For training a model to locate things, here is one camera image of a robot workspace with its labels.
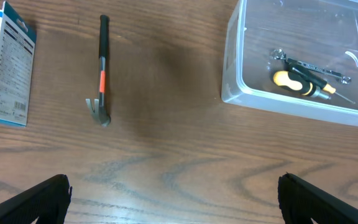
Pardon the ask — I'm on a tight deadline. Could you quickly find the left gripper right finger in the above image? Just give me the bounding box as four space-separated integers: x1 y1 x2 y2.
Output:
278 173 358 224

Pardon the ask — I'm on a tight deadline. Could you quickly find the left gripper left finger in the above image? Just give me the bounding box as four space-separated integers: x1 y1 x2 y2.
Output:
0 174 72 224

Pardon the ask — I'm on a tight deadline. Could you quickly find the yellow black stubby screwdriver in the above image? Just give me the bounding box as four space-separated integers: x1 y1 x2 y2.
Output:
273 71 331 100

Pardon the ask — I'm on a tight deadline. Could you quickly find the thin black yellow screwdriver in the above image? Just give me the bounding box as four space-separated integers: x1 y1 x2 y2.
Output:
288 63 355 104

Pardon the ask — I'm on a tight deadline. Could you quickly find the silver ratchet wrench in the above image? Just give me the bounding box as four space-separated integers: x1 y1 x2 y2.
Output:
270 49 352 85

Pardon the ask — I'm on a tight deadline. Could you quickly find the clear plastic container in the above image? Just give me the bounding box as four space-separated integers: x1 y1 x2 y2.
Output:
221 0 358 126

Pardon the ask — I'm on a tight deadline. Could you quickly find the blue white cardboard box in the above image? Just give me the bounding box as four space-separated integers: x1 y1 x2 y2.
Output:
0 1 37 127

